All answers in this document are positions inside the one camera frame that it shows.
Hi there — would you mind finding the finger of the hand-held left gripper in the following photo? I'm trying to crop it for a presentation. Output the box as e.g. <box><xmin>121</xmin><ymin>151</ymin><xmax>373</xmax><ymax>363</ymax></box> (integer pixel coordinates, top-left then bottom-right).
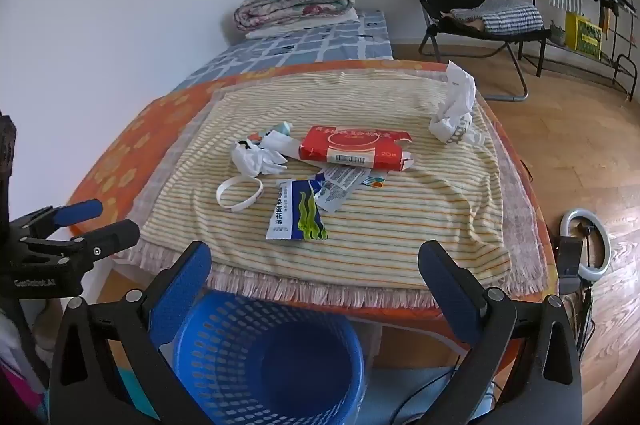
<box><xmin>30</xmin><ymin>219</ymin><xmax>141</xmax><ymax>273</ymax></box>
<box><xmin>10</xmin><ymin>199</ymin><xmax>104</xmax><ymax>240</ymax></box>

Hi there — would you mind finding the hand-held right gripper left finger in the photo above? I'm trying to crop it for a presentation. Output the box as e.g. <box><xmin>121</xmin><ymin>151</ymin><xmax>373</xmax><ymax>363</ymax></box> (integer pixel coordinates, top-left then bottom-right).
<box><xmin>47</xmin><ymin>241</ymin><xmax>213</xmax><ymax>425</ymax></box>

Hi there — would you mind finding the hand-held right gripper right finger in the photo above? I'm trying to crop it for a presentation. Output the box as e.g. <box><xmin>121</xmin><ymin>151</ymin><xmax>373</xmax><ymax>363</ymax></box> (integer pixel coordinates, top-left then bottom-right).
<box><xmin>417</xmin><ymin>240</ymin><xmax>583</xmax><ymax>425</ymax></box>

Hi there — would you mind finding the white paper strip loop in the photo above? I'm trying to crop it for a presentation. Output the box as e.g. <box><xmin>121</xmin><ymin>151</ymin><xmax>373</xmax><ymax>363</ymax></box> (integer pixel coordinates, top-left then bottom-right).
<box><xmin>216</xmin><ymin>175</ymin><xmax>264</xmax><ymax>212</ymax></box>

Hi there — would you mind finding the blue plastic basket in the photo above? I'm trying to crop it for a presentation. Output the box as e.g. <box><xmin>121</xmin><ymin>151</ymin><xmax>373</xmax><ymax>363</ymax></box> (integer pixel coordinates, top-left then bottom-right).
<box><xmin>172</xmin><ymin>291</ymin><xmax>367</xmax><ymax>425</ymax></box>

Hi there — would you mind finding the blue green soup packet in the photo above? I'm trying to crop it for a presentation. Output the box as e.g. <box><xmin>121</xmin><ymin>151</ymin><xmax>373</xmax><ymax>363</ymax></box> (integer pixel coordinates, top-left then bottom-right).
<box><xmin>266</xmin><ymin>178</ymin><xmax>329</xmax><ymax>242</ymax></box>

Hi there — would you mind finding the white tissue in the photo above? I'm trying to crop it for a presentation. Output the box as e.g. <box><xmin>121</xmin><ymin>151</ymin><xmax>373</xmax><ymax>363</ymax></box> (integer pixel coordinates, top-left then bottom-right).
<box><xmin>231</xmin><ymin>140</ymin><xmax>289</xmax><ymax>177</ymax></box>

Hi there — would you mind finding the silver foil wrapper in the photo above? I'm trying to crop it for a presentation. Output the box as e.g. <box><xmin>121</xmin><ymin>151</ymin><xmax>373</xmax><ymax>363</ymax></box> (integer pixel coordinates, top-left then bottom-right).
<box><xmin>312</xmin><ymin>164</ymin><xmax>388</xmax><ymax>212</ymax></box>

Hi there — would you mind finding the long white plastic wrapper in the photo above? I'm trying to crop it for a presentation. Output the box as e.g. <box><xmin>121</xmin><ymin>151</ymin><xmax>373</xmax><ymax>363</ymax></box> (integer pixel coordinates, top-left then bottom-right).
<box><xmin>260</xmin><ymin>130</ymin><xmax>304</xmax><ymax>156</ymax></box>

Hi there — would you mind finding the red cardboard box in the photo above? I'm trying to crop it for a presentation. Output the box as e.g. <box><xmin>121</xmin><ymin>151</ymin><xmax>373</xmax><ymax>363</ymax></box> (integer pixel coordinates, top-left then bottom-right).
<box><xmin>298</xmin><ymin>125</ymin><xmax>416</xmax><ymax>172</ymax></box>

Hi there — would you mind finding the white plastic bag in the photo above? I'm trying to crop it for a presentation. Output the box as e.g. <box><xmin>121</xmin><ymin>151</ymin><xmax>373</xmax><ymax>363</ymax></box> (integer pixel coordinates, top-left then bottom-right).
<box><xmin>429</xmin><ymin>60</ymin><xmax>486</xmax><ymax>146</ymax></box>

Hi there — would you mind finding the yellow striped towel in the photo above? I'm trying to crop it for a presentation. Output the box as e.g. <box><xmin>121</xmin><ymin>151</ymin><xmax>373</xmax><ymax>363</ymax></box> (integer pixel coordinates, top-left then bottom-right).
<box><xmin>140</xmin><ymin>70</ymin><xmax>513</xmax><ymax>288</ymax></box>

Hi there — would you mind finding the orange floral blanket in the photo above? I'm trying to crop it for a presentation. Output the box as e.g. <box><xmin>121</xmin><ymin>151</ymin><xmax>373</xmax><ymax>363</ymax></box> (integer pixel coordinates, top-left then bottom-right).
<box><xmin>67</xmin><ymin>59</ymin><xmax>561</xmax><ymax>371</ymax></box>

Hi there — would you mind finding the pink plaid fringed blanket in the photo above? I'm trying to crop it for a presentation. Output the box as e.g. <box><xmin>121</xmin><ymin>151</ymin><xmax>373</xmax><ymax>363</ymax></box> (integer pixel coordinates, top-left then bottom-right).
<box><xmin>117</xmin><ymin>68</ymin><xmax>548</xmax><ymax>311</ymax></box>

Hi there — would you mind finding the black box device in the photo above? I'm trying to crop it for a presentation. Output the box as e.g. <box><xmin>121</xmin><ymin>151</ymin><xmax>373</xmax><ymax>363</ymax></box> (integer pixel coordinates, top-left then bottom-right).
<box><xmin>556</xmin><ymin>237</ymin><xmax>587</xmax><ymax>297</ymax></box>

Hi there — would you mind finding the blue checked bed sheet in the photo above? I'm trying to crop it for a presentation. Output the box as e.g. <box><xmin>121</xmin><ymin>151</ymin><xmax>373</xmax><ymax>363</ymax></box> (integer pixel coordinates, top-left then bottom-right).
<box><xmin>185</xmin><ymin>8</ymin><xmax>394</xmax><ymax>91</ymax></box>

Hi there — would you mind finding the folded floral quilt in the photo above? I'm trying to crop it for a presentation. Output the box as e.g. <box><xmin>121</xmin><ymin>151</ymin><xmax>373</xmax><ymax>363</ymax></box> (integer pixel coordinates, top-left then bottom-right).
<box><xmin>234</xmin><ymin>0</ymin><xmax>357</xmax><ymax>32</ymax></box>

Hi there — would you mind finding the yellow box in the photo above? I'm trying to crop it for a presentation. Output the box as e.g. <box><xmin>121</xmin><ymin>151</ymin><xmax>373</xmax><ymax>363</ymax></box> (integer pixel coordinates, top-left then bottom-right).
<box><xmin>565</xmin><ymin>12</ymin><xmax>604</xmax><ymax>60</ymax></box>

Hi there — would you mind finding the white ring light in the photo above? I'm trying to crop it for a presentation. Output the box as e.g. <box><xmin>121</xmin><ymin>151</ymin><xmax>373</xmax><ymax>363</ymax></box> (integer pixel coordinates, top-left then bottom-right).
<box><xmin>559</xmin><ymin>208</ymin><xmax>612</xmax><ymax>282</ymax></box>

